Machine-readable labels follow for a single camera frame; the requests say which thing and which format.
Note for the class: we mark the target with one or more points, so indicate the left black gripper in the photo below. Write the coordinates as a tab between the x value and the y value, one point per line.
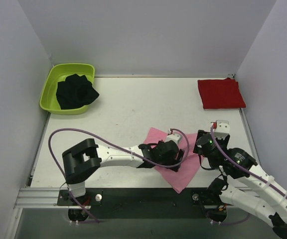
174	157

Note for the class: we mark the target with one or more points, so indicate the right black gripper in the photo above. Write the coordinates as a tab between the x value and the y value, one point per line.
199	146

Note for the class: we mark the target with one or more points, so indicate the pink t shirt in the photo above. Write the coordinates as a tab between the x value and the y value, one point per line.
177	180

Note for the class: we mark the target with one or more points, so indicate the red t shirt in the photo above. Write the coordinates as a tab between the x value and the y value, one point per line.
220	94

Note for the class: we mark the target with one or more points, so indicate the green plastic basin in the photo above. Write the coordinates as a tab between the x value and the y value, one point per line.
48	100

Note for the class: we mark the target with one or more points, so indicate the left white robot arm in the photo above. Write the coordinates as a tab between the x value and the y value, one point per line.
83	159

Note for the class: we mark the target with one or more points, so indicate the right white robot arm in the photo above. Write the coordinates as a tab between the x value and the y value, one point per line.
244	184

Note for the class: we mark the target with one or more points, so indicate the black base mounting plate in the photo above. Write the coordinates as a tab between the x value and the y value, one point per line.
149	203

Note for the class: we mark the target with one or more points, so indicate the black t shirt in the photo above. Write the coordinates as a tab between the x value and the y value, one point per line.
75	92

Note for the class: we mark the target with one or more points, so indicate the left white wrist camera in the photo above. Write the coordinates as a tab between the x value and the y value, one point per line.
173	136

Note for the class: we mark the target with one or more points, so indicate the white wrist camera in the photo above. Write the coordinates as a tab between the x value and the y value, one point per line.
173	136
221	129

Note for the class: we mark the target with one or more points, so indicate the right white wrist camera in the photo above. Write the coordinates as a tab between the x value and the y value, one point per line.
221	129

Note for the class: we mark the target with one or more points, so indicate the aluminium extrusion rail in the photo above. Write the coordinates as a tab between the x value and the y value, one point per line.
37	198

